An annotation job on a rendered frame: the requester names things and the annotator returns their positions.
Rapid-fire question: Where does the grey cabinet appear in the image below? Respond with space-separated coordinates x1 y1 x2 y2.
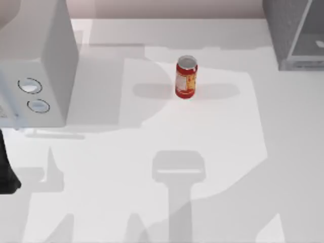
262 0 324 72

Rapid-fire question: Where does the pale microwave oven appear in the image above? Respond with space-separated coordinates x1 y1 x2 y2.
0 0 79 130

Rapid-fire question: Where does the red and yellow can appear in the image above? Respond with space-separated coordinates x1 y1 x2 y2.
175 55 198 100

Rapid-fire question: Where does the round microwave knob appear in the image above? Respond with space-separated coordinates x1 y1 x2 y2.
26 99 51 114
17 77 43 95

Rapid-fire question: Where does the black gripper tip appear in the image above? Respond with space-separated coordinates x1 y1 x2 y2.
0 128 22 196

